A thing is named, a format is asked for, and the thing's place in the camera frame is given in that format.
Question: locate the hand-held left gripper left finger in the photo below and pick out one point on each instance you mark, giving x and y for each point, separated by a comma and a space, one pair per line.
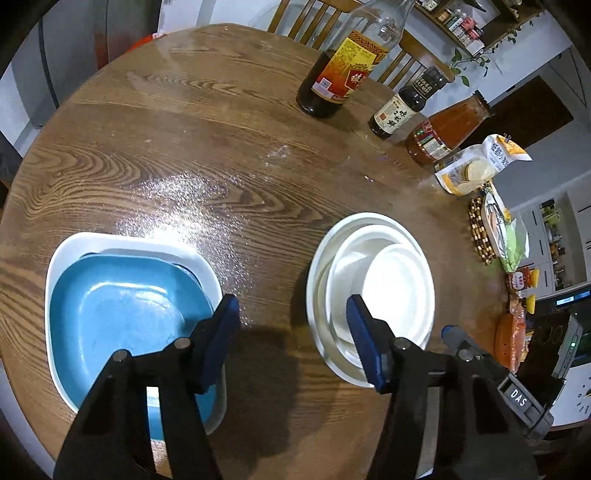
219, 341

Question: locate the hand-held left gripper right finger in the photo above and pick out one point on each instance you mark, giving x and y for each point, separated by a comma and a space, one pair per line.
364, 346

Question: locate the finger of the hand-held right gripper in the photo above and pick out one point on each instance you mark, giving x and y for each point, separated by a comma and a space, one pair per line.
450, 333

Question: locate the small white bowl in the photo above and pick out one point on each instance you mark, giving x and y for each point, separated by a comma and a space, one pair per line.
397, 290

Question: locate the medium white bowl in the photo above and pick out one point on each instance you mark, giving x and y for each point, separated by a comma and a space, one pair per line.
348, 277

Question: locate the large white bowl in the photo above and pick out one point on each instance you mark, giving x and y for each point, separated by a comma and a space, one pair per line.
318, 286

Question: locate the orange snack packet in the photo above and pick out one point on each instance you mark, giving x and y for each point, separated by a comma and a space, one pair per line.
510, 341

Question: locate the small red-labelled jar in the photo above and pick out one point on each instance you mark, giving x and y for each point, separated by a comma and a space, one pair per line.
518, 280

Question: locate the beaded woven basket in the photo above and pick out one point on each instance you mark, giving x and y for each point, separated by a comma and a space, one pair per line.
482, 230

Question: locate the green packet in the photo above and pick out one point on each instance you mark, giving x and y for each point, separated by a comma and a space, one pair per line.
515, 244

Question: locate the flour bag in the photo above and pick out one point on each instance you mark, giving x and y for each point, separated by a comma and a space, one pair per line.
475, 168

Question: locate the orange sauce bottle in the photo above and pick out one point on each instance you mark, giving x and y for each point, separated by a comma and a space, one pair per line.
438, 134

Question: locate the small dark soy sauce bottle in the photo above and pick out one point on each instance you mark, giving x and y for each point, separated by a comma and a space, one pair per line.
401, 106

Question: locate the dark wooden door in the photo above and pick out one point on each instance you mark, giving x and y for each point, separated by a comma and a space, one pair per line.
535, 110

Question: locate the small leafy plant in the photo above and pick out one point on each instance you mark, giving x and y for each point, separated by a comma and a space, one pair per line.
475, 60

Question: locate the wooden chair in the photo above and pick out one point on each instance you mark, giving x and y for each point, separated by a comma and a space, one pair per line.
304, 18
415, 55

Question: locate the large yellow-capped vinegar bottle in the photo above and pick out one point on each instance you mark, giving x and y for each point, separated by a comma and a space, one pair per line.
344, 64

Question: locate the grey refrigerator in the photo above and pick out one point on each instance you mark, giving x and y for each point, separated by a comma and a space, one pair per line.
69, 55

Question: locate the wooden wall shelf with jars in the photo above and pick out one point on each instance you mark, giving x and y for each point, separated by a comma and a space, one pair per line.
471, 21

